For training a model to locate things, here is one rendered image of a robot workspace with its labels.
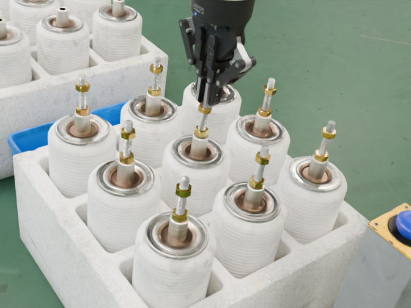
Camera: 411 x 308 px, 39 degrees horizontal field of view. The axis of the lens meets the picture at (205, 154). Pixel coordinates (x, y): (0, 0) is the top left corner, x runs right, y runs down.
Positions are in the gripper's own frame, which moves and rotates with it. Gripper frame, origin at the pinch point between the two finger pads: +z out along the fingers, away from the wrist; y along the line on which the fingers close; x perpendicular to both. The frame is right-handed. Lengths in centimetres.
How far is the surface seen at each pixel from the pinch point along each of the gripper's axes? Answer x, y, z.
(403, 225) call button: 5.5, 28.6, 2.4
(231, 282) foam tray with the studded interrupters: -6.1, 16.6, 17.2
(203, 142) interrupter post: -0.4, 1.0, 7.5
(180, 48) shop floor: 45, -64, 35
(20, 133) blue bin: -13.4, -32.0, 23.4
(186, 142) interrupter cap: -0.4, -2.4, 9.9
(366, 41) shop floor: 102, -45, 36
